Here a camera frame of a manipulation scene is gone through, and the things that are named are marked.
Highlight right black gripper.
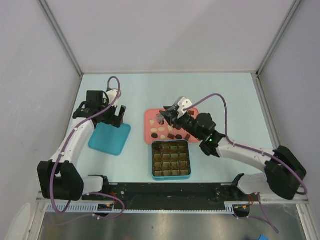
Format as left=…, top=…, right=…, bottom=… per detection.
left=159, top=105, right=203, bottom=141

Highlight metal tongs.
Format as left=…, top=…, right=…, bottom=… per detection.
left=155, top=113, right=166, bottom=126

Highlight pink tray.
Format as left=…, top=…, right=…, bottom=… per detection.
left=144, top=108, right=199, bottom=145

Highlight teal chocolate box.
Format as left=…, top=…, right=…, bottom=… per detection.
left=151, top=140, right=192, bottom=181

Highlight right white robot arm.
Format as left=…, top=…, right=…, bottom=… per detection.
left=159, top=106, right=307, bottom=201

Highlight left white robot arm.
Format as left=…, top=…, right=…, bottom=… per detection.
left=37, top=88, right=126, bottom=201

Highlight teal box lid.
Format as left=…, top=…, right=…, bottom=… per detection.
left=88, top=122, right=131, bottom=156

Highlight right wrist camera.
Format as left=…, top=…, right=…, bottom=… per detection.
left=174, top=96, right=193, bottom=118

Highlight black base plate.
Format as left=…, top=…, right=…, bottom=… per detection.
left=81, top=182, right=261, bottom=211

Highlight white cable duct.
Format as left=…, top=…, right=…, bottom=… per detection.
left=46, top=201, right=236, bottom=214

